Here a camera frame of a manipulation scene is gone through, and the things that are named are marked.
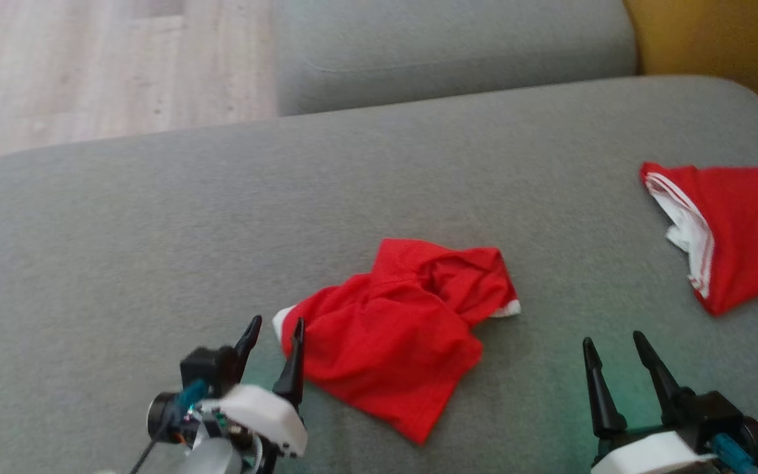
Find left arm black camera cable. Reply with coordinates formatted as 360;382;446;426
129;378;210;474

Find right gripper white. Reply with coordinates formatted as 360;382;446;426
582;330;723;474

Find large grey sofa seat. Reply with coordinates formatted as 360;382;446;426
0;74;758;474

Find red basketball jersey white sleeves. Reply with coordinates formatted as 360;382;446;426
639;161;758;317

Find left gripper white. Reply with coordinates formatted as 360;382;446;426
210;315;309;474

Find red shorts white hem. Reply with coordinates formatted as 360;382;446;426
272;238;522;446

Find small grey sofa cushion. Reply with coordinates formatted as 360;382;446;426
272;0;638;117

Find yellow sofa backrest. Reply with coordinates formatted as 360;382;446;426
624;0;758;136

